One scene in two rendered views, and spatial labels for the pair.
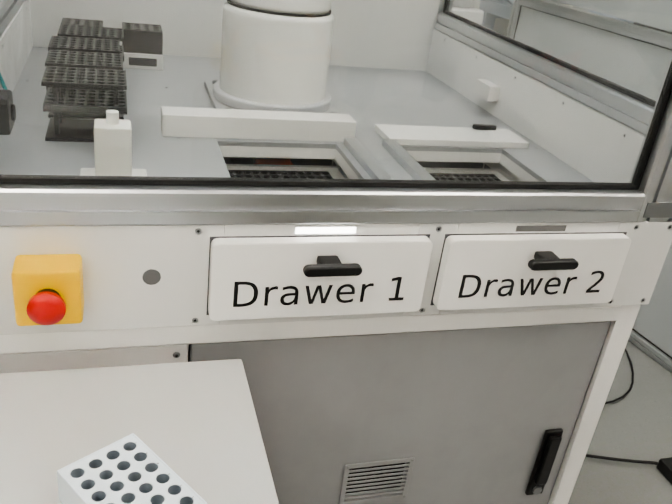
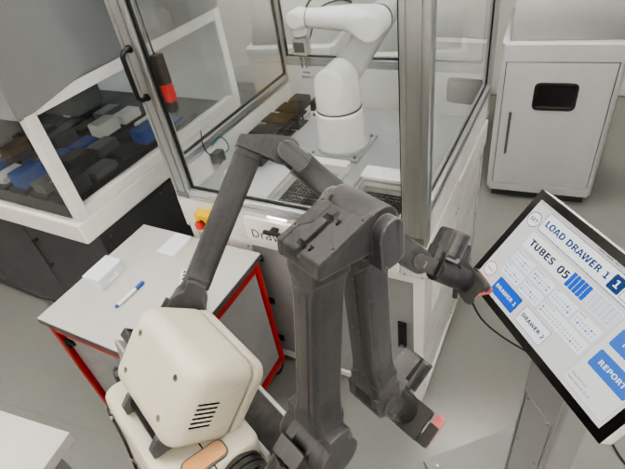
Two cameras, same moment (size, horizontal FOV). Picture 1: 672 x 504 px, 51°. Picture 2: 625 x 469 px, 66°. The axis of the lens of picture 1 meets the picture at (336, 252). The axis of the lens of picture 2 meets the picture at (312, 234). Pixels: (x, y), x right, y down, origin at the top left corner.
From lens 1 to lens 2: 132 cm
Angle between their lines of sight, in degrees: 45
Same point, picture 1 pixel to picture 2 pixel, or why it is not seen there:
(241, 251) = (249, 220)
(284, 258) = (262, 225)
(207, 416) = (232, 268)
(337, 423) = not seen: hidden behind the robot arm
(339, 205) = (277, 211)
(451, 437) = not seen: hidden behind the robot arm
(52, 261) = (204, 212)
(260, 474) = (227, 288)
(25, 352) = not seen: hidden behind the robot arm
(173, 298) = (240, 229)
